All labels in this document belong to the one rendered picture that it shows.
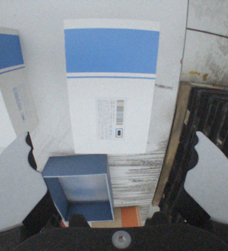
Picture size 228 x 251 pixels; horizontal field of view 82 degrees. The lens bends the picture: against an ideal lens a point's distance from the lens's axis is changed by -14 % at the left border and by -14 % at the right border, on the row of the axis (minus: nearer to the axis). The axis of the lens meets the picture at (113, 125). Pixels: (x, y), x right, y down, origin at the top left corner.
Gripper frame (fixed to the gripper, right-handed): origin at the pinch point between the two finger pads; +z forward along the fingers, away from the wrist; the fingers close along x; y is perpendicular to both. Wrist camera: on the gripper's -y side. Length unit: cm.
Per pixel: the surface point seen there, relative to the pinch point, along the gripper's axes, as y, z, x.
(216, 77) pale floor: 6, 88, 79
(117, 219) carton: 41.1, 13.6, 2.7
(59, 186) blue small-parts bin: 27.8, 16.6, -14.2
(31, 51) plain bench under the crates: -6.5, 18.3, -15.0
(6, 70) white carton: -3.7, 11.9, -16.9
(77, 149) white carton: 9.3, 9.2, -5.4
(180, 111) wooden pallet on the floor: 28, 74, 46
